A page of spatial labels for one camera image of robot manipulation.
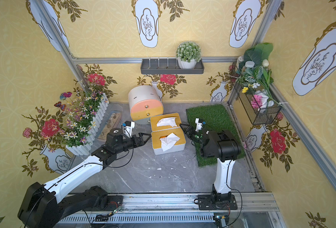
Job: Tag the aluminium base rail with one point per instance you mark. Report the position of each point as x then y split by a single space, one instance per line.
160 207

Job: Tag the wooden slotted lid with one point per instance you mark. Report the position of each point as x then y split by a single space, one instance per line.
156 143
178 118

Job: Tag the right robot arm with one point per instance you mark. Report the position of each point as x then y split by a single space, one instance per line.
226 149

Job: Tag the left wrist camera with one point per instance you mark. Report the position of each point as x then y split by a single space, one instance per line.
127 127

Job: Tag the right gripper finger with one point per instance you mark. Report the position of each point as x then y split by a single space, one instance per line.
184 127
187 130

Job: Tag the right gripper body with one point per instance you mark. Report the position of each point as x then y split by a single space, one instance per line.
193 135

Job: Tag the grey wall shelf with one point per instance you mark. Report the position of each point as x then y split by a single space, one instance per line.
152 66

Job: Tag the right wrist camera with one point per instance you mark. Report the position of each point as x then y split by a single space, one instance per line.
199 124

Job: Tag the white plastic box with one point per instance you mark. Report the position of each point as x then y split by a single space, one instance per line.
175 148
153 121

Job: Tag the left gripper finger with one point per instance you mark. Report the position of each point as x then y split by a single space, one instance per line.
142 140
143 136

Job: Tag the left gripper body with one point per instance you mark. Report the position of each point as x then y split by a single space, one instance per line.
135 141

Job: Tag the round pastel drawer cabinet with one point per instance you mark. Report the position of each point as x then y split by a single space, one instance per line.
144 103

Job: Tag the green artificial grass mat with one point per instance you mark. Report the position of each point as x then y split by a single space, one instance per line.
217 118

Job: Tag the white fence flower planter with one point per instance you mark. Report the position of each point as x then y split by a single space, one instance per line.
84 114

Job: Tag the black wire wall basket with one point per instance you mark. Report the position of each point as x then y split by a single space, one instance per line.
255 117

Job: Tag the artificial flower bouquet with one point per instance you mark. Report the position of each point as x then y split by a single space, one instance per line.
255 77

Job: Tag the orange tissue pack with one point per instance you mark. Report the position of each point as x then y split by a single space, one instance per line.
168 121
167 142

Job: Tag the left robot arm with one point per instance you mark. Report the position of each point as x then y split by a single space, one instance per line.
44 205

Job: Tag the potted green succulent plant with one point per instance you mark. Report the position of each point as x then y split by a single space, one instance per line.
188 54

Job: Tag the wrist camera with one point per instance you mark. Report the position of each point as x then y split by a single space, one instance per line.
199 124
127 127

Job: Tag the wooden tray with stones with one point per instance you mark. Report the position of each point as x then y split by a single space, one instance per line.
113 121

